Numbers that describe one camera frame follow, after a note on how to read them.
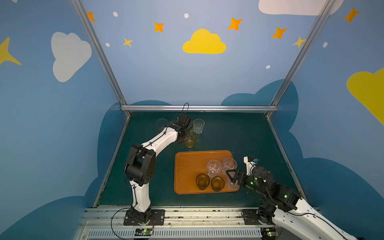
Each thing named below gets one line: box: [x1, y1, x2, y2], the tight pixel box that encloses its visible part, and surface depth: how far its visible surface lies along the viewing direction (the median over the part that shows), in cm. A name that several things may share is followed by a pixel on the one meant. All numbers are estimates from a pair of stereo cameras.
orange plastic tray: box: [174, 150, 240, 195], surface depth 90 cm
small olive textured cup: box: [211, 176, 225, 192], surface depth 82 cm
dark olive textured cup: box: [195, 173, 211, 191], surface depth 84 cm
